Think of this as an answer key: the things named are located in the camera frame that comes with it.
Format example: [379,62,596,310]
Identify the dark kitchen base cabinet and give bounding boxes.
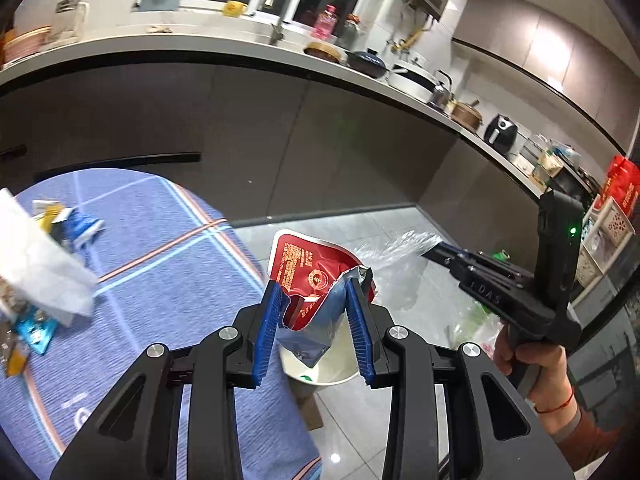
[0,22,601,243]

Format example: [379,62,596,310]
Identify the white basket rack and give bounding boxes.
[574,194,637,287]

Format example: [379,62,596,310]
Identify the orange wrapper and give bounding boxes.
[4,344,30,379]

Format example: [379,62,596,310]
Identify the red foil snack packet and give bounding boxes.
[267,229,376,368]

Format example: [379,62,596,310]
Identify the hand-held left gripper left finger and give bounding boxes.
[50,280,292,480]

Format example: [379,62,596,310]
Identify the brown lidded bowl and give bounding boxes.
[303,41,344,64]

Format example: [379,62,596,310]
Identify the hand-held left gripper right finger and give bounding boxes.
[344,277,574,480]

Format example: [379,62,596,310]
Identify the teal foil wrapper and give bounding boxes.
[14,309,59,357]

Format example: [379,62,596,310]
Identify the steel kitchen faucet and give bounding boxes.
[261,0,299,47]

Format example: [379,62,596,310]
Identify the blue white snack packet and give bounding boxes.
[59,209,104,252]

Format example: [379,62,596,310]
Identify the steel kettle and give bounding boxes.
[429,70,454,109]

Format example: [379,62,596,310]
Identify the yellow white wrapper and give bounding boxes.
[31,199,76,233]

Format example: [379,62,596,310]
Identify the pink plastic bottle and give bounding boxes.
[312,4,339,39]

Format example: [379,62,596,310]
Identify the black air fryer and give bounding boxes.
[482,113,519,154]

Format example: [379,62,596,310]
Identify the stack of round plates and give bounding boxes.
[2,26,52,64]

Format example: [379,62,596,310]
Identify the clear plastic bag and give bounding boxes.
[350,230,498,353]

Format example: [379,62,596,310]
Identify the brown printed packet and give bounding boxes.
[0,279,27,322]

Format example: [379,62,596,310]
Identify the yellow gas pipe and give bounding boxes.
[391,24,427,55]

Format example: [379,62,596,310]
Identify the person's right forearm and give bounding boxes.
[534,391,603,461]

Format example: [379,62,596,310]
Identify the blue plastic basin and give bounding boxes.
[134,0,184,14]

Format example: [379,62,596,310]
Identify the person's right hand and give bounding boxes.
[492,322,575,411]

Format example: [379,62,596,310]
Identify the brown clay pot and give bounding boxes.
[449,99,484,132]

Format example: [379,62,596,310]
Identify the boxes on counter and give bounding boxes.
[514,134,584,187]

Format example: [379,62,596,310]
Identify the white round plastic bin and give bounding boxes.
[277,327,362,392]

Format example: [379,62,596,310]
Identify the red string bracelet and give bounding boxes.
[534,394,576,415]

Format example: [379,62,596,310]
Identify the red gift bags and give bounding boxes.
[596,154,640,217]

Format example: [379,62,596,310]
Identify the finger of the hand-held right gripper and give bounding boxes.
[471,250,536,284]
[421,241,482,277]

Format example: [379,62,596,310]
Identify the grey wall cabinets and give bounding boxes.
[450,0,640,157]

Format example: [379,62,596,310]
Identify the white cooking pot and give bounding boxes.
[387,59,439,102]

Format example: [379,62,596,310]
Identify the blue plaid tablecloth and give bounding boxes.
[0,170,323,480]

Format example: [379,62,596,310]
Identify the dark glass jar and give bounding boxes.
[339,13,362,47]

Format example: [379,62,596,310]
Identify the white tissue paper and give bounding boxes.
[0,187,97,329]

